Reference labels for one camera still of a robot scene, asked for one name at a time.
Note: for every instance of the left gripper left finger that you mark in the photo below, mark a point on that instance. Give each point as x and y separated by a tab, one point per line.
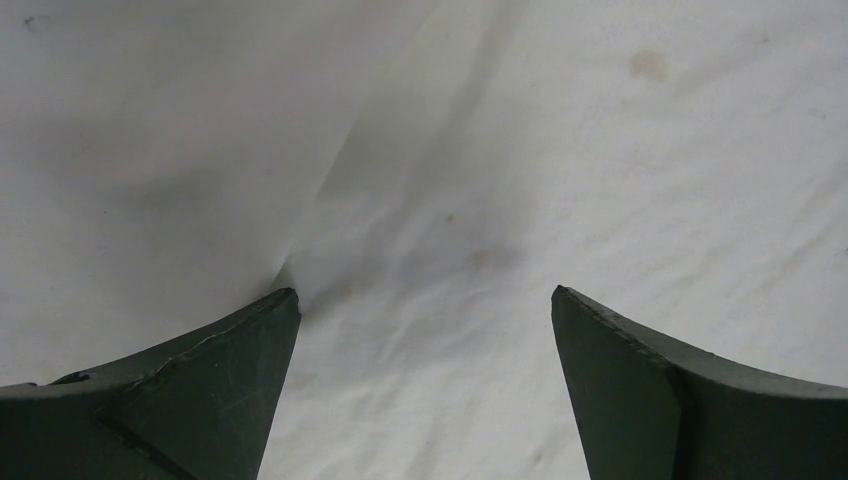
199	406

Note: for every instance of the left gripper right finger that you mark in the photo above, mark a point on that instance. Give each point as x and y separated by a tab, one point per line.
649	406

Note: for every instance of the white t shirt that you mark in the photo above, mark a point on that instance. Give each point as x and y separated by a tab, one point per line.
682	162

